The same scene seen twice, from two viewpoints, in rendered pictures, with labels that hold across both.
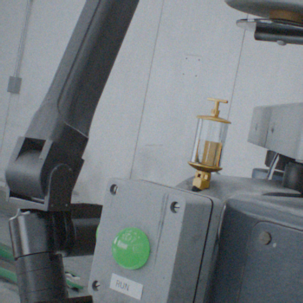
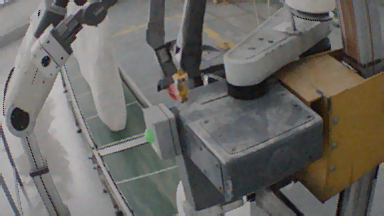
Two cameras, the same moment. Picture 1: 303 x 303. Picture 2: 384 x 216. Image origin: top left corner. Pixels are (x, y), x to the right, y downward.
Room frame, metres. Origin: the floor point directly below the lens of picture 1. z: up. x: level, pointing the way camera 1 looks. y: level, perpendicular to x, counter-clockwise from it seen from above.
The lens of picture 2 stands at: (-0.27, -0.63, 1.84)
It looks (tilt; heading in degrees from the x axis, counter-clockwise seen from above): 26 degrees down; 33
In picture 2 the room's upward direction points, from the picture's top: 10 degrees counter-clockwise
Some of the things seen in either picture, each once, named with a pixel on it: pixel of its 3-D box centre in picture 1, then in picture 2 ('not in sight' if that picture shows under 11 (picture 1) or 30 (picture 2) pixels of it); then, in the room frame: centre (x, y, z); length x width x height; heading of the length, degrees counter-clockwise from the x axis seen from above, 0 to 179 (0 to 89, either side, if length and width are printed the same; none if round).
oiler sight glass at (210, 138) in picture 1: (209, 142); (181, 84); (0.61, -0.04, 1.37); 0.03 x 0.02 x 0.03; 50
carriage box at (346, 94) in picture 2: not in sight; (347, 116); (0.88, -0.39, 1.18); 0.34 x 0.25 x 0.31; 140
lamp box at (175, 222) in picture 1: (153, 247); (162, 131); (0.56, -0.02, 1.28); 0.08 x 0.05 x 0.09; 50
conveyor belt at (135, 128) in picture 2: not in sight; (94, 84); (2.46, 1.99, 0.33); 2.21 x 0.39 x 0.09; 50
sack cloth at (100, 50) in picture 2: not in sight; (101, 63); (2.00, 1.43, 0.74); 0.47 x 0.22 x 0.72; 48
